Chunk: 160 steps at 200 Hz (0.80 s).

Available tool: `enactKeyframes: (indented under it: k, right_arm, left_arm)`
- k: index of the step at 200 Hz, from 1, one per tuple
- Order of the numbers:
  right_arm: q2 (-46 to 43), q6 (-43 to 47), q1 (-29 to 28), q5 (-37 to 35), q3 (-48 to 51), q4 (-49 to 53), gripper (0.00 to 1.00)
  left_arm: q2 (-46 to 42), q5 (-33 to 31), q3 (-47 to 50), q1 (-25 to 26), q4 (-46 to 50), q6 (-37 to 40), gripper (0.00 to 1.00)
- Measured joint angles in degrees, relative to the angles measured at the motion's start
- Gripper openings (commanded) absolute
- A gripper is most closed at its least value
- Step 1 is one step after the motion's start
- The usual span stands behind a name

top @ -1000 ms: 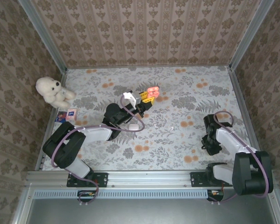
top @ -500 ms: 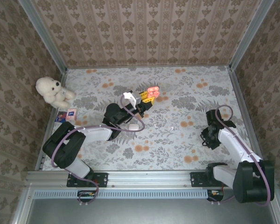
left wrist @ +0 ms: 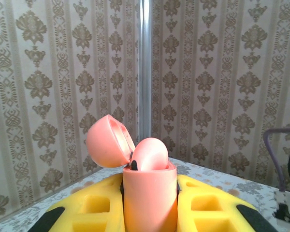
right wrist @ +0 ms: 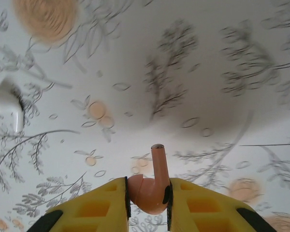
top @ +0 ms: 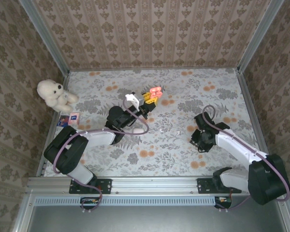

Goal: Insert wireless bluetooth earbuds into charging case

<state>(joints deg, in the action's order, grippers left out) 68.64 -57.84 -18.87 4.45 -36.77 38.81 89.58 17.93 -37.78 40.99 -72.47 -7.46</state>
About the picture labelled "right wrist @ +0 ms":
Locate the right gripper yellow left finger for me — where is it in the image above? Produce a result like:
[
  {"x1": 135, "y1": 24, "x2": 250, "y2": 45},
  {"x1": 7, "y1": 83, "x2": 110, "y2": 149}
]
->
[{"x1": 30, "y1": 176, "x2": 132, "y2": 232}]

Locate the white earbud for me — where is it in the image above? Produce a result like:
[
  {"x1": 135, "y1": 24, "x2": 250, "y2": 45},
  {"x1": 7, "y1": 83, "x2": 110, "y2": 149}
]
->
[{"x1": 0, "y1": 77, "x2": 25, "y2": 134}]

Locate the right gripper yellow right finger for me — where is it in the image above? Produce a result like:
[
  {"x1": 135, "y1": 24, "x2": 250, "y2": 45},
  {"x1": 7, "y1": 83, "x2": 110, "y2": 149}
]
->
[{"x1": 166, "y1": 177, "x2": 277, "y2": 232}]

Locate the orange earbud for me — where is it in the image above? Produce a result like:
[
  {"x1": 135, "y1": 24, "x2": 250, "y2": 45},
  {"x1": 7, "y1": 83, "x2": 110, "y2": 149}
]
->
[{"x1": 129, "y1": 144, "x2": 172, "y2": 215}]

